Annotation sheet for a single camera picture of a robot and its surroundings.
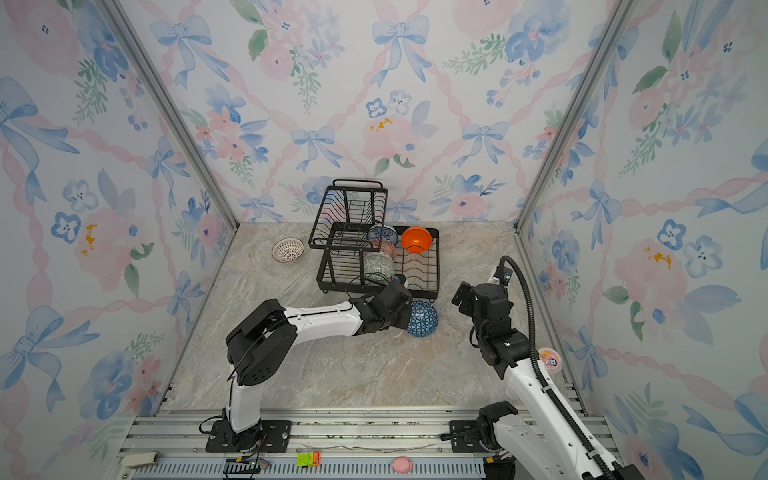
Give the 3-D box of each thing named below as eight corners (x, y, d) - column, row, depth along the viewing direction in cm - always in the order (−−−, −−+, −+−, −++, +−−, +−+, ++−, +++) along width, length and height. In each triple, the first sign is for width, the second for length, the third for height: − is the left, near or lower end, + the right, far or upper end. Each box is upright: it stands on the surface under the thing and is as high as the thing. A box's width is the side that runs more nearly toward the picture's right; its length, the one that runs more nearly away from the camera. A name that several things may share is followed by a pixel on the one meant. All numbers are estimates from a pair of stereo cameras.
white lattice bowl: (274, 265, 110) (270, 256, 106) (280, 246, 116) (276, 237, 111) (304, 265, 110) (301, 256, 106) (308, 246, 116) (305, 237, 111)
